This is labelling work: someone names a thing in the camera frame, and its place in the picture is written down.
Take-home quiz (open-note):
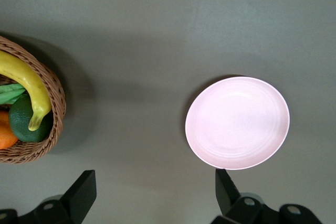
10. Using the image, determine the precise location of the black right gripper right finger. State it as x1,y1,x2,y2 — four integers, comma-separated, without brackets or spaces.
212,168,282,224

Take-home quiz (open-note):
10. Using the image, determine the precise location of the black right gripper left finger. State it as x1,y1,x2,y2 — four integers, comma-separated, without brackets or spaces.
34,170,98,224

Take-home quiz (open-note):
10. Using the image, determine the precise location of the yellow banana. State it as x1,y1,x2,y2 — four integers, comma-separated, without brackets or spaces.
0,50,53,132

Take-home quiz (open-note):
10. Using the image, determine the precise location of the pink plate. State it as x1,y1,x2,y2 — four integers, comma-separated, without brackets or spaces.
184,76,291,170

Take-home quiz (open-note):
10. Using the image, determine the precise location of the green avocado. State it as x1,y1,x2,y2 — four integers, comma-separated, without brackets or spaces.
8,94,54,143

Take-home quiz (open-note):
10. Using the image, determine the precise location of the orange fruit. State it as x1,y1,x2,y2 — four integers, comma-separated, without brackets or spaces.
0,110,19,150

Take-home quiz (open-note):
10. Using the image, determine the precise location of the brown wicker basket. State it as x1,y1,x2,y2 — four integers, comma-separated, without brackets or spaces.
0,35,67,164

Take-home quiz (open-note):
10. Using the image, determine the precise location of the pink dragon fruit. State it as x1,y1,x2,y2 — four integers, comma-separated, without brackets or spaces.
0,82,27,105

